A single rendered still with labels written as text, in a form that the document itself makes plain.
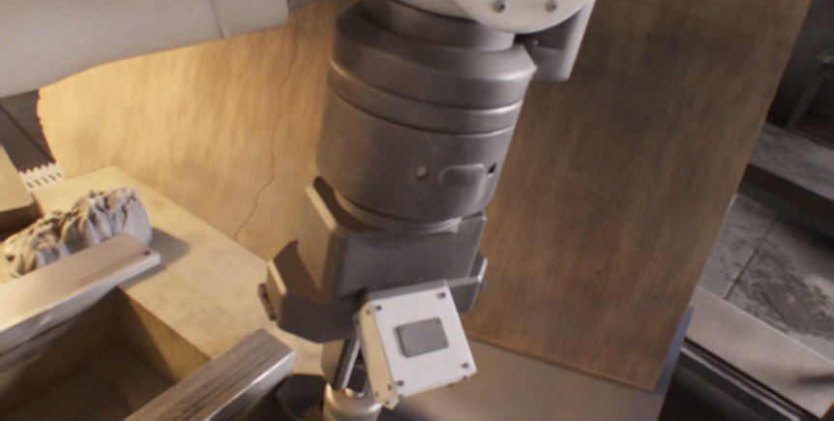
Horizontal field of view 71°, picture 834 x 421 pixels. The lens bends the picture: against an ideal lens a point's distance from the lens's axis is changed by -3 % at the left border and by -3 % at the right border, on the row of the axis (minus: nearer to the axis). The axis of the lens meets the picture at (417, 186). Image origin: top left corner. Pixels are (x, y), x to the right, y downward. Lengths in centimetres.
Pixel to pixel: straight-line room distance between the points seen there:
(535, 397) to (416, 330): 54
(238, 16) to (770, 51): 67
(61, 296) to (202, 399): 13
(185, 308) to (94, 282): 6
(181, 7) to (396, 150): 9
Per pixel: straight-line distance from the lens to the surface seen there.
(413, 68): 23
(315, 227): 29
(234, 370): 40
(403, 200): 25
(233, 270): 57
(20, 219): 63
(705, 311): 238
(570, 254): 79
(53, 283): 47
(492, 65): 24
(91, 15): 22
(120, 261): 48
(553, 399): 81
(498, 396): 78
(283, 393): 41
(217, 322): 44
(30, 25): 22
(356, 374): 36
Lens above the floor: 138
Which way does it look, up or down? 29 degrees down
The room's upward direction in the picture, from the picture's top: 14 degrees clockwise
